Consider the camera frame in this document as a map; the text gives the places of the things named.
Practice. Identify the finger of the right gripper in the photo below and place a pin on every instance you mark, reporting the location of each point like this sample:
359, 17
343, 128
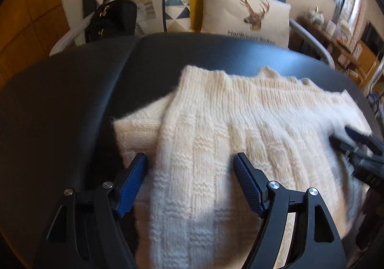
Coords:
340, 145
357, 136

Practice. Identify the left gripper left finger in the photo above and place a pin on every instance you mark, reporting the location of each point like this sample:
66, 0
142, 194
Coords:
85, 230

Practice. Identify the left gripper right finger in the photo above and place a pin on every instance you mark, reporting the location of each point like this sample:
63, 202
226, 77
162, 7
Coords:
315, 240

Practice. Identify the cream knitted sweater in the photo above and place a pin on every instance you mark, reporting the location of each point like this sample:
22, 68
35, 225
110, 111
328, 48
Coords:
192, 211

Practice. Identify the wooden folding chair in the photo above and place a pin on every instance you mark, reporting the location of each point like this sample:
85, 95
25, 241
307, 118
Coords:
363, 63

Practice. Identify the wooden side table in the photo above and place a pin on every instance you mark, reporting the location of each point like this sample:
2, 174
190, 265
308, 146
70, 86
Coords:
341, 56

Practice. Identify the black television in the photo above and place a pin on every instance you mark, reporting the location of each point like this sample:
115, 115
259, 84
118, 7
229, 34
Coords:
373, 40

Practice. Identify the white mug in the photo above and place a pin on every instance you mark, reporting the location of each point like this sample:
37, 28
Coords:
330, 28

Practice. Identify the deer print cushion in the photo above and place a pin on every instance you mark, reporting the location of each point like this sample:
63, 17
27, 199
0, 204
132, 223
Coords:
266, 21

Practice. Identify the black handbag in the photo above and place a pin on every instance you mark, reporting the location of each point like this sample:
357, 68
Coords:
116, 18

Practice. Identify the triangle pattern cushion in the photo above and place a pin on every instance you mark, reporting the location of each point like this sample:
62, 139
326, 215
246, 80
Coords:
156, 16

